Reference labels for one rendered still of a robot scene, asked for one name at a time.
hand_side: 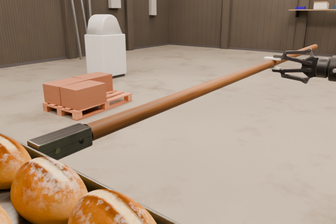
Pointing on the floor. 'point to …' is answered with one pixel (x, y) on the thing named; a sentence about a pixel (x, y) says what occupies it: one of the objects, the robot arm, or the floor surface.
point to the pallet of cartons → (82, 95)
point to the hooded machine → (105, 46)
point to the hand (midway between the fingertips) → (272, 63)
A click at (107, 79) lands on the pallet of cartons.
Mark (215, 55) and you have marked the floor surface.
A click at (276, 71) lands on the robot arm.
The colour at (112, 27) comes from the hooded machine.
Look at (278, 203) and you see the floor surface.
